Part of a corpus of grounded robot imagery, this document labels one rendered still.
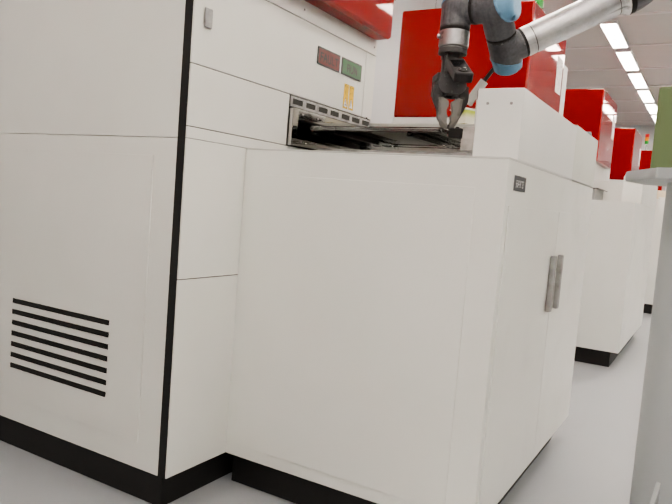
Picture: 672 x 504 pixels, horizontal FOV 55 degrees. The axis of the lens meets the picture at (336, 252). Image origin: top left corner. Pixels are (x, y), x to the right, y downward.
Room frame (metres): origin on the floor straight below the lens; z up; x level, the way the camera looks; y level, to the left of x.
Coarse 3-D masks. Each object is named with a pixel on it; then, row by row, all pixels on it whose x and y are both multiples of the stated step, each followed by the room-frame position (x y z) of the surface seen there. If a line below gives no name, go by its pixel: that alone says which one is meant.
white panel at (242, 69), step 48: (192, 0) 1.37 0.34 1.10; (240, 0) 1.50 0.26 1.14; (288, 0) 1.65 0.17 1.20; (192, 48) 1.37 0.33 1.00; (240, 48) 1.51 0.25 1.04; (288, 48) 1.67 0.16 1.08; (336, 48) 1.87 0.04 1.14; (192, 96) 1.38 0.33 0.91; (240, 96) 1.52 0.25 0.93; (288, 96) 1.68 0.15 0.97; (336, 96) 1.88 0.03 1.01; (240, 144) 1.52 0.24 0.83
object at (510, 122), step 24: (480, 96) 1.33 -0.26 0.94; (504, 96) 1.30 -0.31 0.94; (528, 96) 1.31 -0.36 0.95; (480, 120) 1.32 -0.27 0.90; (504, 120) 1.30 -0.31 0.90; (528, 120) 1.32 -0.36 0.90; (552, 120) 1.50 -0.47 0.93; (480, 144) 1.32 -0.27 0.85; (504, 144) 1.30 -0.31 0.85; (528, 144) 1.34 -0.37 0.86; (552, 144) 1.52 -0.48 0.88; (552, 168) 1.55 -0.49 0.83
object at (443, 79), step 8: (440, 48) 1.66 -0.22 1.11; (448, 48) 1.65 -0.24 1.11; (456, 48) 1.64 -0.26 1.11; (464, 48) 1.65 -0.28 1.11; (448, 56) 1.66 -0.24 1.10; (456, 56) 1.67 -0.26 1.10; (464, 56) 1.69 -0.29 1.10; (440, 72) 1.66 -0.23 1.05; (448, 72) 1.64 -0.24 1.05; (432, 80) 1.72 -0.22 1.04; (440, 80) 1.65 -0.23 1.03; (448, 80) 1.65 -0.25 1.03; (432, 88) 1.72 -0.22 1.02; (440, 88) 1.65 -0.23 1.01; (448, 88) 1.65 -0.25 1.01; (456, 88) 1.65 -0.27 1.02; (464, 88) 1.65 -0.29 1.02; (448, 96) 1.71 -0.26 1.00; (456, 96) 1.65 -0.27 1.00
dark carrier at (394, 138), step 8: (368, 136) 1.79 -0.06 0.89; (376, 136) 1.77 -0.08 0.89; (384, 136) 1.75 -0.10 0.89; (392, 136) 1.74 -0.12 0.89; (400, 136) 1.72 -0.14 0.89; (432, 136) 1.66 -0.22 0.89; (440, 136) 1.65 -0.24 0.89; (400, 144) 1.94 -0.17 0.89; (408, 144) 1.92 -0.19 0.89; (416, 144) 1.90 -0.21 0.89; (424, 144) 1.89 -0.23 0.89; (432, 144) 1.87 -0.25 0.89; (456, 144) 1.81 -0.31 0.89
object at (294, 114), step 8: (288, 112) 1.69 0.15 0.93; (296, 112) 1.69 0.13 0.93; (304, 112) 1.73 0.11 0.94; (288, 120) 1.69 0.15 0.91; (296, 120) 1.70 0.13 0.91; (304, 120) 1.73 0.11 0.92; (312, 120) 1.76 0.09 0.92; (320, 120) 1.80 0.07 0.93; (328, 120) 1.83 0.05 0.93; (336, 120) 1.87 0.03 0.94; (288, 128) 1.69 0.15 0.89; (296, 128) 1.70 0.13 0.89; (288, 136) 1.68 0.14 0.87; (296, 136) 1.70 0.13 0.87; (288, 144) 1.69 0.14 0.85; (296, 144) 1.70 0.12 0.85; (304, 144) 1.74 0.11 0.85; (312, 144) 1.77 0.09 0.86; (320, 144) 1.80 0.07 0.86; (328, 144) 1.84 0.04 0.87; (368, 144) 2.06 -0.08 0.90
